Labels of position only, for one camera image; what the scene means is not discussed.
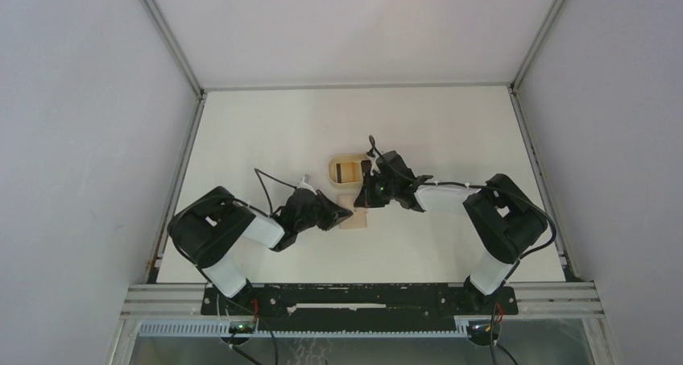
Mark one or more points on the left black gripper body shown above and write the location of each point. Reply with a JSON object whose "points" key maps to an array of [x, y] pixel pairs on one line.
{"points": [[312, 220]]}

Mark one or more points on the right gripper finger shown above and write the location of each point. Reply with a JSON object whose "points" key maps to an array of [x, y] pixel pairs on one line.
{"points": [[370, 195], [366, 167]]}

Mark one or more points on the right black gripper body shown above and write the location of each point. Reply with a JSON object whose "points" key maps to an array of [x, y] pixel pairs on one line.
{"points": [[387, 190]]}

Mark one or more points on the beige oval tray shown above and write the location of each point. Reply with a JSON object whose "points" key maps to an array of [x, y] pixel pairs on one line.
{"points": [[345, 158]]}

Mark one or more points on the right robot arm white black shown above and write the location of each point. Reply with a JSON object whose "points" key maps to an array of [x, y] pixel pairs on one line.
{"points": [[506, 221]]}

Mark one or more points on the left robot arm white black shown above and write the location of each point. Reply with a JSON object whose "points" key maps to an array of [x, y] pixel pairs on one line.
{"points": [[204, 232]]}

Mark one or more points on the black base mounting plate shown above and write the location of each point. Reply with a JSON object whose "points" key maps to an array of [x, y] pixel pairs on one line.
{"points": [[384, 307]]}

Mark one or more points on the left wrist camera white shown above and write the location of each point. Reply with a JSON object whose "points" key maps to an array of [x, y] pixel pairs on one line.
{"points": [[304, 183]]}

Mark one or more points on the white slotted cable duct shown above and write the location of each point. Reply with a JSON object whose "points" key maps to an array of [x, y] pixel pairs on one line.
{"points": [[224, 329]]}

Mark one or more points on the aluminium frame rail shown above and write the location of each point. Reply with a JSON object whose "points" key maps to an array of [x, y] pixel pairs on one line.
{"points": [[536, 300]]}

